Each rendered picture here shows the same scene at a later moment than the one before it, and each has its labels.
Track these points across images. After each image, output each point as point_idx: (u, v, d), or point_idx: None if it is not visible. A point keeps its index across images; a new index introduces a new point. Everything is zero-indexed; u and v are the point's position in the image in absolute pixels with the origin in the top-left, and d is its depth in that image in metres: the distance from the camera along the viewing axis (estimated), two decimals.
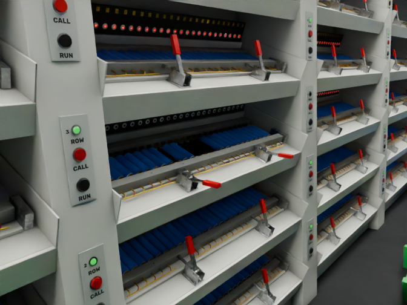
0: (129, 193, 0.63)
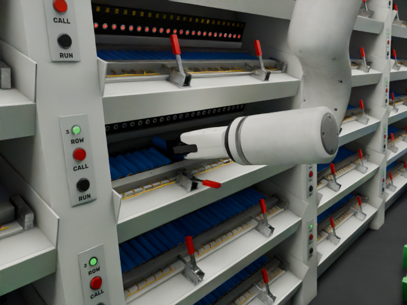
0: (129, 193, 0.63)
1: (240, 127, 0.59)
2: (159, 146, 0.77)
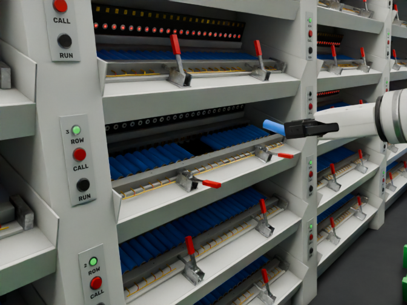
0: (129, 193, 0.63)
1: (398, 101, 0.54)
2: None
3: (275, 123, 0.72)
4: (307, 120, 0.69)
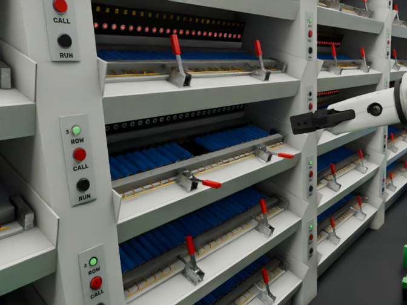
0: (129, 193, 0.63)
1: None
2: None
3: (203, 141, 0.86)
4: (315, 129, 0.60)
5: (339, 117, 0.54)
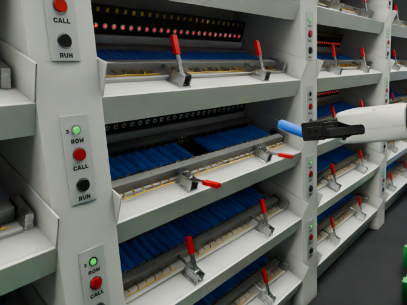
0: (129, 193, 0.63)
1: None
2: None
3: (203, 141, 0.86)
4: (326, 120, 0.63)
5: None
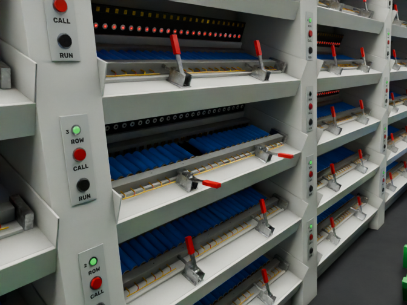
0: (129, 193, 0.63)
1: None
2: None
3: (203, 141, 0.86)
4: None
5: None
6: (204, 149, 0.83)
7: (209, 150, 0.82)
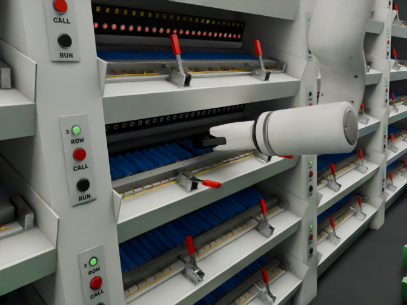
0: (129, 193, 0.63)
1: (268, 121, 0.65)
2: None
3: None
4: None
5: None
6: (204, 149, 0.83)
7: (209, 150, 0.82)
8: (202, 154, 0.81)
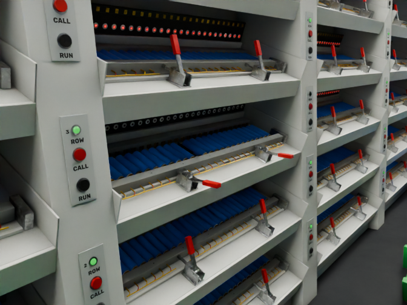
0: (129, 193, 0.63)
1: None
2: None
3: (203, 141, 0.86)
4: None
5: None
6: (204, 149, 0.83)
7: (209, 150, 0.82)
8: (202, 154, 0.81)
